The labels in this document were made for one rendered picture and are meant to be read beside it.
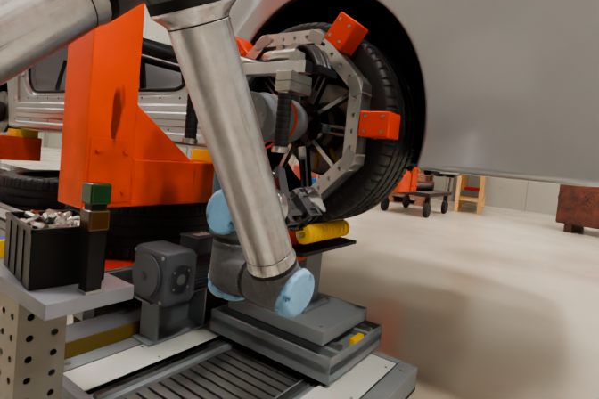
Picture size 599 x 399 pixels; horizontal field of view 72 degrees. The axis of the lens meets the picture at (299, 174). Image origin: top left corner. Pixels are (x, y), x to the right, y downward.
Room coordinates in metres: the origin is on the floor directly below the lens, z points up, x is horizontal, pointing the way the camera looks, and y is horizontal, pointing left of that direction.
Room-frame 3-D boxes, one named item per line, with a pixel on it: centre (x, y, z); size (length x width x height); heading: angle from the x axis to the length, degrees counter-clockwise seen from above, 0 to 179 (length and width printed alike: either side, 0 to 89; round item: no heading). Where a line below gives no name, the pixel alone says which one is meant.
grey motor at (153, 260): (1.45, 0.34, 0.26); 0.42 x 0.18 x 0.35; 145
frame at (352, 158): (1.31, 0.06, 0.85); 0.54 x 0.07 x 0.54; 55
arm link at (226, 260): (0.83, 0.11, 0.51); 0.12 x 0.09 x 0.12; 50
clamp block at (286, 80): (1.05, 0.04, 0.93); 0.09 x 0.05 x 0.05; 145
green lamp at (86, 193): (0.77, 0.38, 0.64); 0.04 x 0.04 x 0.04; 55
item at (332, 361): (1.45, -0.04, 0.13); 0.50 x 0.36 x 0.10; 55
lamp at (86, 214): (0.77, 0.38, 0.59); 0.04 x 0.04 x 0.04; 55
